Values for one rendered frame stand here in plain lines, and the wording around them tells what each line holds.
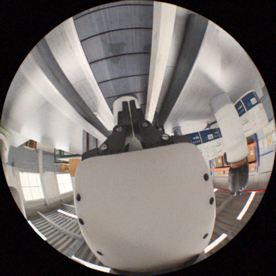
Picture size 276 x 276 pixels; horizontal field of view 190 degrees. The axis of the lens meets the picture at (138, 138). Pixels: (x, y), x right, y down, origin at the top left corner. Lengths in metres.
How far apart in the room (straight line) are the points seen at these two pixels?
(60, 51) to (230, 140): 0.40
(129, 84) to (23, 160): 5.63
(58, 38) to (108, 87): 0.15
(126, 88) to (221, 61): 0.19
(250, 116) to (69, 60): 0.53
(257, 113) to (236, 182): 0.26
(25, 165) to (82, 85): 5.59
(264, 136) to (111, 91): 4.33
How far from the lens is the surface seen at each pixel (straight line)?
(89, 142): 0.28
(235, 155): 0.27
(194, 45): 0.17
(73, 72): 0.20
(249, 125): 0.42
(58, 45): 0.20
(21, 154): 5.64
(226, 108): 0.28
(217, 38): 0.18
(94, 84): 0.15
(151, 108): 0.15
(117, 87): 0.15
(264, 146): 4.35
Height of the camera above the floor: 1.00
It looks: 16 degrees down
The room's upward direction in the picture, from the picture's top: 170 degrees clockwise
